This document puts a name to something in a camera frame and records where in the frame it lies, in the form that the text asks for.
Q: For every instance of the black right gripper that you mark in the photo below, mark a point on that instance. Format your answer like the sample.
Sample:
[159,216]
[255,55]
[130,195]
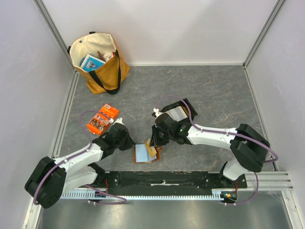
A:
[155,135]

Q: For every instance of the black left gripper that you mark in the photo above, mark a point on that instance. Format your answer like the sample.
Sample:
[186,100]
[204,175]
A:
[129,143]

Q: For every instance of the tan leather card holder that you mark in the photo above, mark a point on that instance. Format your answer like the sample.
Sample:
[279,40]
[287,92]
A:
[141,155]

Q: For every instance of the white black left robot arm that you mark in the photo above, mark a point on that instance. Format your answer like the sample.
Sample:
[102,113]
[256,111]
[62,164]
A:
[53,177]

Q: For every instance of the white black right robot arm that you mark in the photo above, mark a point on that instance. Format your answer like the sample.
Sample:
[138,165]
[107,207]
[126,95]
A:
[247,145]

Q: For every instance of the stack of white cards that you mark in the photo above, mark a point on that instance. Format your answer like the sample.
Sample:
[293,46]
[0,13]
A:
[177,113]

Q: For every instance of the black card box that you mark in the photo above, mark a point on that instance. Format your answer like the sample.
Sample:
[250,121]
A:
[188,108]

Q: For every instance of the orange product box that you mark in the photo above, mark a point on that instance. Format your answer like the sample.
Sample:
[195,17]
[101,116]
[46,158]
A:
[102,120]

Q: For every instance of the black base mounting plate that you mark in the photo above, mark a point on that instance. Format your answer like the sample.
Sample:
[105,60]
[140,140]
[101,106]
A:
[120,179]

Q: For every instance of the mustard yellow tote bag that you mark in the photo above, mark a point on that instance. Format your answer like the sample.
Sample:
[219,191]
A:
[109,77]

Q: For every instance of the blue book in bag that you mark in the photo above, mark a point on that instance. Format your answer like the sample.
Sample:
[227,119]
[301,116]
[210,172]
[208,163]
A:
[91,63]

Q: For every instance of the brown item in bag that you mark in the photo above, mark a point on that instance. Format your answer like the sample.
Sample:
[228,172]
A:
[101,56]

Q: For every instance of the white item in bag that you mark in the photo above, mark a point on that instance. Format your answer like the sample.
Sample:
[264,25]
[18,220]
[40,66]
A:
[108,56]

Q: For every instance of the aluminium frame rail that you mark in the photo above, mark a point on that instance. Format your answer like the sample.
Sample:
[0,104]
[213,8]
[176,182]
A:
[56,148]

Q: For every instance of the white slotted cable duct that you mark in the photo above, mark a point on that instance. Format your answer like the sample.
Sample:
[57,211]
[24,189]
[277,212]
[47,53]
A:
[90,194]

